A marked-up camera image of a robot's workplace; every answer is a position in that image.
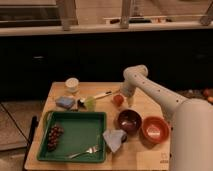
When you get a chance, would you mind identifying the dark red grape bunch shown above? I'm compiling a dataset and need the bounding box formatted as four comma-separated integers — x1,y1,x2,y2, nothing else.
47,124,64,151

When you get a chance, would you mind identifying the small black metal clip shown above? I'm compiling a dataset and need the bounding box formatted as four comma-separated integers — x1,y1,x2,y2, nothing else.
71,100,85,111

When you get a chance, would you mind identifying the green plastic tray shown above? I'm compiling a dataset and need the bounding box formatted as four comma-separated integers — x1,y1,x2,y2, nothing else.
37,111,106,163

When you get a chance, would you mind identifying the red orange apple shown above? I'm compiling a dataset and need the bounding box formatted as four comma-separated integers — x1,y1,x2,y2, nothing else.
113,94,124,107

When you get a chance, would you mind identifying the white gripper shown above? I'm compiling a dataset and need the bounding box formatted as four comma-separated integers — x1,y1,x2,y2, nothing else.
120,81,136,108

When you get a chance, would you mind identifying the silver metal fork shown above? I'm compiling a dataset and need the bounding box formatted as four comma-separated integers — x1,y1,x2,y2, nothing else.
67,145,100,159

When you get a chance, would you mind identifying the blue sponge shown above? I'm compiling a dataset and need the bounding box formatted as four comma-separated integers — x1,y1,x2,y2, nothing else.
55,97,75,109

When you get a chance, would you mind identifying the white handled knife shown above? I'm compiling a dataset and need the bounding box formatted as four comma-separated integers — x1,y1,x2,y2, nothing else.
79,90,113,103

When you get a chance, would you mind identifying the green pear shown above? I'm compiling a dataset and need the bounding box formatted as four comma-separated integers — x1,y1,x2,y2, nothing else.
84,97,96,111

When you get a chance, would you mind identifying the dark brown bowl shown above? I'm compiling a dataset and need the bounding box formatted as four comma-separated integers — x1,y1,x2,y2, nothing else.
117,109,142,134

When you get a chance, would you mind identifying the red orange bowl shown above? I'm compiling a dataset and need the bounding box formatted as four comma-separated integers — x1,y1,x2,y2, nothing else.
141,116,170,144

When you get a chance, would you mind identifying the light blue folded cloth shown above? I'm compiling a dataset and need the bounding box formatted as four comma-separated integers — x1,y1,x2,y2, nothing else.
103,130,127,153

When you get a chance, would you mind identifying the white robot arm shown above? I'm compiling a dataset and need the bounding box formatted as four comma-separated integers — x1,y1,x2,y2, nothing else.
120,65,213,171

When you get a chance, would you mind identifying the white paper cup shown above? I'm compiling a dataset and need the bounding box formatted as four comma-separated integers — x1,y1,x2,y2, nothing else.
65,78,79,93

